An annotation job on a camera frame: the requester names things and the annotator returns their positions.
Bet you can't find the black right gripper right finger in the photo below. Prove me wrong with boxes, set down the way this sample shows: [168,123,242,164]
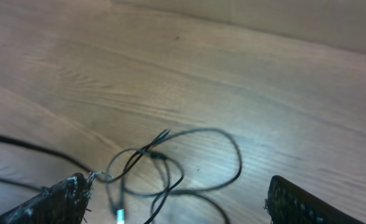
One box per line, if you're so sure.
[265,175,362,224]

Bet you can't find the black USB cable three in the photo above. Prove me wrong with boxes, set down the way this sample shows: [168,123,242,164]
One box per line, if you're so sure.
[105,147,171,224]

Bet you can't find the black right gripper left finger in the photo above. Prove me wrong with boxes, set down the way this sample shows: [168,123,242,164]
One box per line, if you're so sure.
[0,173,93,224]

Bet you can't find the black USB cable one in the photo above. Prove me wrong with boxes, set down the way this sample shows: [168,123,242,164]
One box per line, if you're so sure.
[0,128,243,224]

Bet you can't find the brown cardboard back panel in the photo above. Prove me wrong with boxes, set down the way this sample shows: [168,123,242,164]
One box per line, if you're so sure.
[114,0,366,55]

